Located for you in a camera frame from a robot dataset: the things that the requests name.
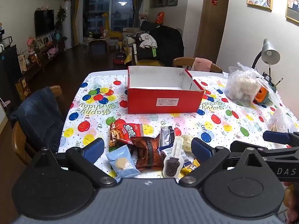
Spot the white tower air conditioner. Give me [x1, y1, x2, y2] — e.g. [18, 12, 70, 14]
[61, 0, 72, 49]

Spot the white cloth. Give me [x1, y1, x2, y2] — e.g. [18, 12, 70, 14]
[139, 33, 157, 50]

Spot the small clear plastic bag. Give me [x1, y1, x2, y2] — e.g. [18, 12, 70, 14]
[267, 107, 299, 133]

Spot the glass balcony door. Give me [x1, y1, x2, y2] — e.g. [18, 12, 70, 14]
[82, 0, 135, 45]

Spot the light blue snack packet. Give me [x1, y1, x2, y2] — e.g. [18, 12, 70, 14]
[106, 145, 141, 182]

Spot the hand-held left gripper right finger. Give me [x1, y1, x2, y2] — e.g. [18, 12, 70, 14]
[179, 137, 267, 188]

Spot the dark copper snack packet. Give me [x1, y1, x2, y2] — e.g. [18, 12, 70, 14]
[130, 134, 164, 171]

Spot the yellow giraffe toy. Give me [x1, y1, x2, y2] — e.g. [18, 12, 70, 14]
[101, 12, 123, 40]

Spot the wooden chair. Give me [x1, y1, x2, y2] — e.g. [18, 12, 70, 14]
[173, 57, 222, 73]
[12, 85, 63, 166]

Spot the plastic bag of rice cakes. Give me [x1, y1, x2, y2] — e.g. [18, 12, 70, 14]
[225, 62, 277, 107]

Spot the red snack packet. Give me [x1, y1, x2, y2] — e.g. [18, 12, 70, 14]
[109, 122, 143, 147]

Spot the small coffee table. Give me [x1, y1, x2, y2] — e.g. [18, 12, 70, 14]
[84, 36, 110, 55]

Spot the wooden television cabinet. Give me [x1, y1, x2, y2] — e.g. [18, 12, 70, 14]
[22, 38, 67, 80]

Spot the grey desk lamp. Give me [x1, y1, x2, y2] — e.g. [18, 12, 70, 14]
[251, 38, 281, 80]

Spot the curtain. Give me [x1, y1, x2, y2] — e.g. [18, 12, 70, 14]
[133, 0, 145, 28]
[70, 0, 81, 47]

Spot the flat screen television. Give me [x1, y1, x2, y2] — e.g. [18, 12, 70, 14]
[35, 9, 55, 38]

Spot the black cabinet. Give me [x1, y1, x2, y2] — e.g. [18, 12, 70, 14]
[0, 44, 24, 98]

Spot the chocolate lollipop packet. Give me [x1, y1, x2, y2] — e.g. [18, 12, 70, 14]
[163, 136, 184, 178]

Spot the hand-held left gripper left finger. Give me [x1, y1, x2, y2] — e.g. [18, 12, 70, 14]
[31, 138, 117, 188]

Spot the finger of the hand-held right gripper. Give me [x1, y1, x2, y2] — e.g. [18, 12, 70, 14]
[263, 131, 299, 146]
[230, 141, 299, 161]

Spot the pink cloth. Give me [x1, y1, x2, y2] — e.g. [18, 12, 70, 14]
[191, 57, 212, 71]

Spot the silver foil snack bar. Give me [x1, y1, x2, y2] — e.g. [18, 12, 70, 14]
[160, 126, 175, 150]

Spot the red cardboard box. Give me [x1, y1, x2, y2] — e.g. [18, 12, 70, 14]
[127, 66, 205, 114]

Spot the yellow candy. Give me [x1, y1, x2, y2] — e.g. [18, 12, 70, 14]
[180, 159, 201, 175]

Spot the red toy car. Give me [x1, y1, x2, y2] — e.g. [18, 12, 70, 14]
[112, 52, 128, 64]

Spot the black garment pile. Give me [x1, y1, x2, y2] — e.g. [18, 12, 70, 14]
[135, 21, 185, 67]

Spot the orange pencil sharpener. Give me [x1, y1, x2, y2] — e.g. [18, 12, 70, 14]
[253, 86, 269, 104]

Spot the brown cardboard box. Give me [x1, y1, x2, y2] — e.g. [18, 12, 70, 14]
[15, 78, 32, 101]

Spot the denim jacket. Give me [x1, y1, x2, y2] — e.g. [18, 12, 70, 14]
[10, 86, 64, 153]

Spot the balloon print tablecloth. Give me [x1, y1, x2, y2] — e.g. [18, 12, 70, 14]
[58, 71, 299, 180]

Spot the dark pen holder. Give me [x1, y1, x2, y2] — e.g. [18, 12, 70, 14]
[263, 71, 284, 92]

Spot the cream white snack packet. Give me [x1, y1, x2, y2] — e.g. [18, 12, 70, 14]
[181, 134, 194, 152]

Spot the wooden door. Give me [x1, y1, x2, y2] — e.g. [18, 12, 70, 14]
[194, 0, 230, 63]

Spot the green house plant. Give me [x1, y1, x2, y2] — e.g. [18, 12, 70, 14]
[55, 6, 68, 40]

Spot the blue white snack packet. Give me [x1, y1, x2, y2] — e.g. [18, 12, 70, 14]
[158, 145, 174, 158]

